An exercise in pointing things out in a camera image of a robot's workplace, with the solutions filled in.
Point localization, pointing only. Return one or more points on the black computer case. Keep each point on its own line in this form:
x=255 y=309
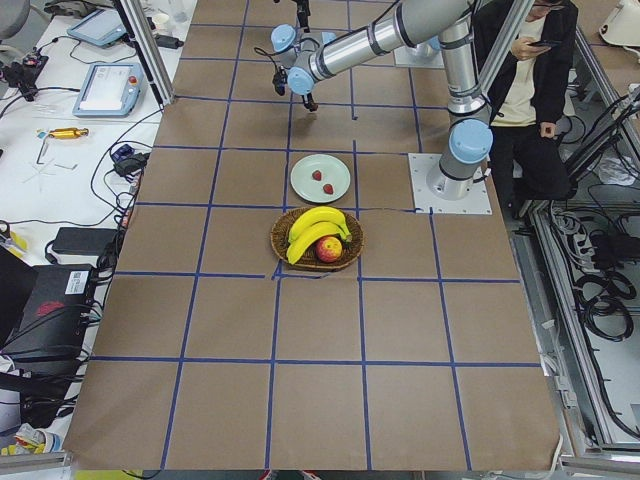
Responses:
x=44 y=308

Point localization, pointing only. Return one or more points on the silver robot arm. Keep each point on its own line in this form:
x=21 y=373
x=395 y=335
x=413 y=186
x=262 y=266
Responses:
x=422 y=34

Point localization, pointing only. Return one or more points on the gold metal cylinder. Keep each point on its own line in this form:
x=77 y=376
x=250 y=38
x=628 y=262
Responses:
x=68 y=133

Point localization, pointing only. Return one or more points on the person in black jacket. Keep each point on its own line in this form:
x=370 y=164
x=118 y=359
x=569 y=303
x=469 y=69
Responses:
x=528 y=98

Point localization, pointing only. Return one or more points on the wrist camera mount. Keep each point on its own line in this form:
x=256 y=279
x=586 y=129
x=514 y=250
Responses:
x=279 y=81

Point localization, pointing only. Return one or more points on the black power adapter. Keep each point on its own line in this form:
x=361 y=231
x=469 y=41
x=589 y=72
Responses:
x=82 y=241

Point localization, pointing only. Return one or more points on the black smartphone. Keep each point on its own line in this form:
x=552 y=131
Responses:
x=545 y=44

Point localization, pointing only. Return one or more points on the blue teach pendant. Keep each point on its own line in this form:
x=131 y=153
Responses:
x=109 y=90
x=101 y=28

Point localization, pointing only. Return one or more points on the wicker fruit basket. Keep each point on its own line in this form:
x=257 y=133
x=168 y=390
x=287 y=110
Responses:
x=309 y=261

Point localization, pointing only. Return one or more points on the aluminium frame post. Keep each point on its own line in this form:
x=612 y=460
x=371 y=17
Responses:
x=139 y=32

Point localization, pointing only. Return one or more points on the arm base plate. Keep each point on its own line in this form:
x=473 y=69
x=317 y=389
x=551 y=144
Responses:
x=425 y=55
x=475 y=200

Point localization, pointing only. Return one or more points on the yellow banana bunch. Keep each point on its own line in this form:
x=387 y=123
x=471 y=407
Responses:
x=311 y=226

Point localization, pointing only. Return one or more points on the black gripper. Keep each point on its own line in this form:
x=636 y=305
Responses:
x=306 y=98

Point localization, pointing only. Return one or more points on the red yellow apple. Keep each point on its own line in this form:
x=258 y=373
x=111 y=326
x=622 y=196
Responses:
x=328 y=249

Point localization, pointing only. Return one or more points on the light green plate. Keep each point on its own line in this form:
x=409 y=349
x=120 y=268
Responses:
x=334 y=172

